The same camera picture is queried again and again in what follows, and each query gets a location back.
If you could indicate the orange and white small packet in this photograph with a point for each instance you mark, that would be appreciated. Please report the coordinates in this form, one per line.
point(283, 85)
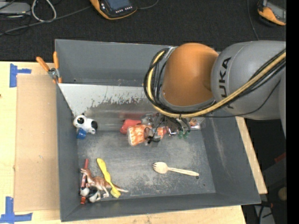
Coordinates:
point(195, 124)

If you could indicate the orange and white patterned cup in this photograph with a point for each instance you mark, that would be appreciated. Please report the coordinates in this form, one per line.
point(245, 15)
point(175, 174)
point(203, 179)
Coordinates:
point(137, 134)

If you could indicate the grey metal bin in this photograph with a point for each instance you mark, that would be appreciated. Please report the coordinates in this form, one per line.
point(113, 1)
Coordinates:
point(144, 157)

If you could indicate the wooden spork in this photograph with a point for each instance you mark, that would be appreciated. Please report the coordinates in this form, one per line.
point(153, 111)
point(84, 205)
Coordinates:
point(163, 167)

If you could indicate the red plastic toy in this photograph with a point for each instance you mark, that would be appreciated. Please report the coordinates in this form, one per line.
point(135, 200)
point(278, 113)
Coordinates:
point(128, 124)

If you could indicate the yellow toothbrush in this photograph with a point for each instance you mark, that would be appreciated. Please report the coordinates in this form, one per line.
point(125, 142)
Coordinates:
point(105, 171)

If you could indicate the white and black toy cow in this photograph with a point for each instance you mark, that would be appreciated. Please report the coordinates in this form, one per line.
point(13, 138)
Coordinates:
point(86, 123)

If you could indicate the brown toy dinosaur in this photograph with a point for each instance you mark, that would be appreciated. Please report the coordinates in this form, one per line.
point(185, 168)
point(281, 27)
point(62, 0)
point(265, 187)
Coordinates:
point(99, 182)

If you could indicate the small blue cup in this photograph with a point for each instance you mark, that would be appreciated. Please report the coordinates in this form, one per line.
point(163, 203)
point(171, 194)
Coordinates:
point(81, 134)

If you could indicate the red marker pen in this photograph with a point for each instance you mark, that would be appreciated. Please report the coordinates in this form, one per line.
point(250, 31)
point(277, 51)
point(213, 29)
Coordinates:
point(85, 165)

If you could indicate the small black and white toy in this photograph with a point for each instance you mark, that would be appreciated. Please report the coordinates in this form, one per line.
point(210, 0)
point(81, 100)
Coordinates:
point(91, 194)

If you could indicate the brown cardboard board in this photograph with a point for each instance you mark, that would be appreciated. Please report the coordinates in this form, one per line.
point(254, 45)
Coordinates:
point(35, 136)

